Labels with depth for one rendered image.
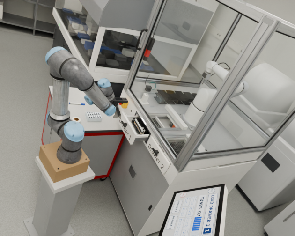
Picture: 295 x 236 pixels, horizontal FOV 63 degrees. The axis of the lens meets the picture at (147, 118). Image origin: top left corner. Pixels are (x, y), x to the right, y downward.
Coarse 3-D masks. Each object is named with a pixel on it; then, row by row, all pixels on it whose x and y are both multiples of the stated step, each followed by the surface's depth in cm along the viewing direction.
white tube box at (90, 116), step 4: (88, 112) 205; (92, 112) 207; (96, 112) 209; (88, 116) 201; (92, 116) 203; (96, 116) 205; (100, 116) 207; (88, 120) 201; (92, 120) 202; (96, 120) 204; (100, 120) 206
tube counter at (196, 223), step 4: (196, 212) 121; (200, 212) 120; (196, 216) 119; (200, 216) 117; (196, 220) 116; (200, 220) 115; (192, 224) 115; (196, 224) 114; (200, 224) 113; (192, 228) 113; (196, 228) 112; (192, 232) 111; (196, 232) 110
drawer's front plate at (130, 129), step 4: (120, 112) 202; (124, 116) 196; (120, 120) 202; (124, 120) 196; (128, 120) 193; (120, 124) 202; (128, 124) 190; (128, 128) 190; (132, 128) 187; (124, 132) 196; (128, 132) 190; (132, 132) 186; (128, 136) 190; (132, 136) 186; (128, 140) 190; (132, 140) 186
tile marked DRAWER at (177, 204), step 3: (177, 201) 136; (180, 201) 135; (174, 204) 135; (177, 204) 134; (180, 204) 133; (174, 207) 132; (177, 207) 131; (180, 207) 130; (174, 210) 130; (177, 210) 129; (171, 213) 129
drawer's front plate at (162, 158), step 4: (152, 136) 188; (148, 140) 190; (152, 140) 186; (148, 144) 190; (152, 144) 186; (156, 144) 182; (148, 148) 190; (156, 148) 181; (160, 148) 180; (152, 152) 186; (160, 152) 177; (152, 156) 186; (160, 156) 177; (164, 156) 174; (160, 160) 177; (164, 160) 173; (160, 164) 177; (164, 164) 173; (168, 164) 170; (160, 168) 177; (164, 168) 173; (164, 172) 174
